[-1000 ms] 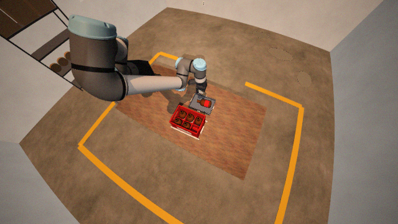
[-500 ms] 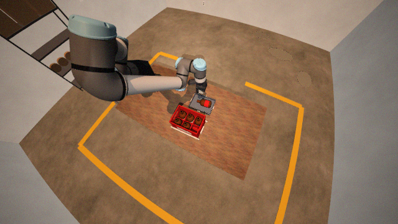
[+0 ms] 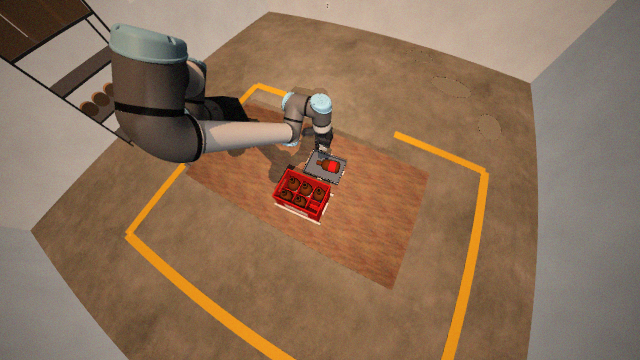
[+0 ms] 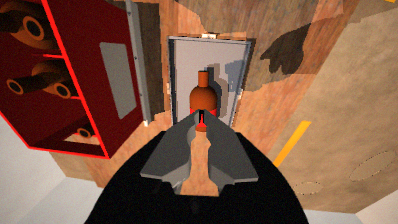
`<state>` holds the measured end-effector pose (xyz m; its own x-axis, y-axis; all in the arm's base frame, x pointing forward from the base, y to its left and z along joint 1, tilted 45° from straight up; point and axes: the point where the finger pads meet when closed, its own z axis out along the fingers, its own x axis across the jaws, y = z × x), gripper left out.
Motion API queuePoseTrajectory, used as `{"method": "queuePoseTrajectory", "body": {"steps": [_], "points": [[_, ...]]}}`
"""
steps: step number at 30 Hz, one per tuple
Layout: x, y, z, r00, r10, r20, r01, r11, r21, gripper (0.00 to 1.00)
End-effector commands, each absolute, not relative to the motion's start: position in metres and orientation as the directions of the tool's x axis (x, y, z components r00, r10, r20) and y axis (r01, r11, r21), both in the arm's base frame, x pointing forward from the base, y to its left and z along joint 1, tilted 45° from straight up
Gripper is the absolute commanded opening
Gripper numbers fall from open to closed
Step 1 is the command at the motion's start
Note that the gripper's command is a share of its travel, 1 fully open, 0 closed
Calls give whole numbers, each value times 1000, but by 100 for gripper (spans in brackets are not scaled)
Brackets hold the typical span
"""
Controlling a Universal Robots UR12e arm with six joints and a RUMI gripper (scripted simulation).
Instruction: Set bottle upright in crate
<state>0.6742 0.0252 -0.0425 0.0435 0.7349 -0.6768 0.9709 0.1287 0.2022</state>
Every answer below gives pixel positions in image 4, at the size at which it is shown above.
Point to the brown bottle with red label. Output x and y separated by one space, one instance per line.
202 97

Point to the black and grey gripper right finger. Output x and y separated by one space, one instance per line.
233 159

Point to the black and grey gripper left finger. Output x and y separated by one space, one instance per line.
166 157

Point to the grey rectangular tray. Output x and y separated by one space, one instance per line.
224 59

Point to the dark red open crate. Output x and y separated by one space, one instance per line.
94 39

